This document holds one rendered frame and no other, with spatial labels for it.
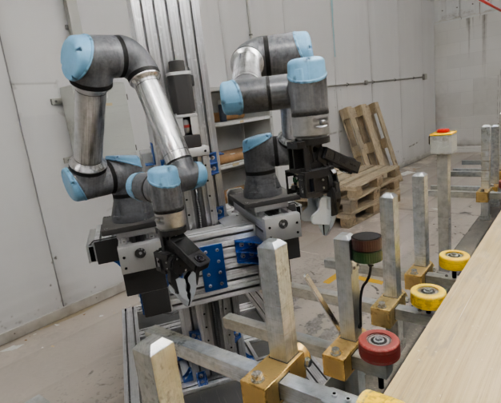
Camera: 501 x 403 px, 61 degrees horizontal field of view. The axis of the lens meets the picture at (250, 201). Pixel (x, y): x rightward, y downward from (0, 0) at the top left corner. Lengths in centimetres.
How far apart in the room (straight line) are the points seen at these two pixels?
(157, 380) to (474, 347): 61
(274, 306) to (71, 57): 85
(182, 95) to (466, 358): 121
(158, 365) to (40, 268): 290
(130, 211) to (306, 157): 82
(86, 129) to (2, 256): 206
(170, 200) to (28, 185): 233
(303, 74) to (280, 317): 45
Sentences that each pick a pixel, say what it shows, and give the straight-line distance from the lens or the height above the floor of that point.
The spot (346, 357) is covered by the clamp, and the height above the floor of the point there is 87.
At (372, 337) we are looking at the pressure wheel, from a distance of 93.
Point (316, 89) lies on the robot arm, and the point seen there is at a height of 140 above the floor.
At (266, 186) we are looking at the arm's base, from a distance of 159.
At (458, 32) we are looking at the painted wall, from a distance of 909.
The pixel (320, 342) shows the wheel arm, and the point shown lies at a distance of 100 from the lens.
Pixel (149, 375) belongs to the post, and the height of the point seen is 110.
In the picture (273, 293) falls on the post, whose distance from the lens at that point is 69.
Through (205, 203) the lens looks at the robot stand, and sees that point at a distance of 167.
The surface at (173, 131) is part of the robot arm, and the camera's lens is 122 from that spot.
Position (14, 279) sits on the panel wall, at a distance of 336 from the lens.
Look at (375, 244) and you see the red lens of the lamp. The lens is 86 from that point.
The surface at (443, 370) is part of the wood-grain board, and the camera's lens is 86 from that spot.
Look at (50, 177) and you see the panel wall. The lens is 334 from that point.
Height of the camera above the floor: 139
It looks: 13 degrees down
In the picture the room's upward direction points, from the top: 7 degrees counter-clockwise
